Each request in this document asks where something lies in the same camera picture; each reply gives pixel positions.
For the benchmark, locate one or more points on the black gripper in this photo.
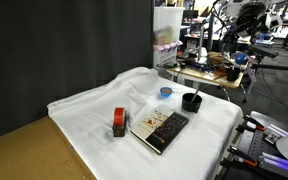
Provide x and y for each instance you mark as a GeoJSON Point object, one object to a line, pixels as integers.
{"type": "Point", "coordinates": [250, 18]}

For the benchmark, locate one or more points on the silver metal pen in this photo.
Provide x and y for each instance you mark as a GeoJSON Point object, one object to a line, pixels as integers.
{"type": "Point", "coordinates": [195, 95]}

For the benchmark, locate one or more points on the blue round desk object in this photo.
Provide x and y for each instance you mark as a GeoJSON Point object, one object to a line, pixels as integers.
{"type": "Point", "coordinates": [240, 59]}

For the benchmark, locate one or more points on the black desk pot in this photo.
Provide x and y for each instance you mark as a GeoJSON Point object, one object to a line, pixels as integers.
{"type": "Point", "coordinates": [233, 74]}

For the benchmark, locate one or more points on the light wooden desk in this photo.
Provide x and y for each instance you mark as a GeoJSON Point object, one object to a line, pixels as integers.
{"type": "Point", "coordinates": [210, 77]}

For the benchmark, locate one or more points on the white storage bin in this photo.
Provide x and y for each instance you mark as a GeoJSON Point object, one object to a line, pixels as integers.
{"type": "Point", "coordinates": [167, 20]}

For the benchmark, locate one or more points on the black clamp orange grip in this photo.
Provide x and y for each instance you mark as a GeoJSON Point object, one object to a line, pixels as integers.
{"type": "Point", "coordinates": [252, 122]}
{"type": "Point", "coordinates": [242, 159]}

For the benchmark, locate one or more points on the blue bowl of grains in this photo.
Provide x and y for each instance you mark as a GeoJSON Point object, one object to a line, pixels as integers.
{"type": "Point", "coordinates": [165, 91]}

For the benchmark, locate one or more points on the small aluminium block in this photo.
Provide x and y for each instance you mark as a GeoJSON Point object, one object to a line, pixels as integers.
{"type": "Point", "coordinates": [270, 137]}

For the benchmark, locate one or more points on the black dispenser with red tape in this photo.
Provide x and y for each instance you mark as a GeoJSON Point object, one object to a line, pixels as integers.
{"type": "Point", "coordinates": [119, 116]}

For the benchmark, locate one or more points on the white table cloth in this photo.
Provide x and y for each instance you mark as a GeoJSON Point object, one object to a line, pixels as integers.
{"type": "Point", "coordinates": [94, 110]}

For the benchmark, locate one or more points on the brown wooden table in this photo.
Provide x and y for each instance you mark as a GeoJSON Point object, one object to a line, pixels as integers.
{"type": "Point", "coordinates": [17, 156]}

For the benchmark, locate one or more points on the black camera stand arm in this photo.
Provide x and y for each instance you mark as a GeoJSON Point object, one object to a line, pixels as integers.
{"type": "Point", "coordinates": [274, 66]}

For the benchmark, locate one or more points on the aluminium profile rail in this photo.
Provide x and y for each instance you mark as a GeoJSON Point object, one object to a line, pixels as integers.
{"type": "Point", "coordinates": [277, 163]}
{"type": "Point", "coordinates": [279, 130]}

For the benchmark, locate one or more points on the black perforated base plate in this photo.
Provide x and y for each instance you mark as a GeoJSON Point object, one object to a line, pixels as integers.
{"type": "Point", "coordinates": [259, 143]}

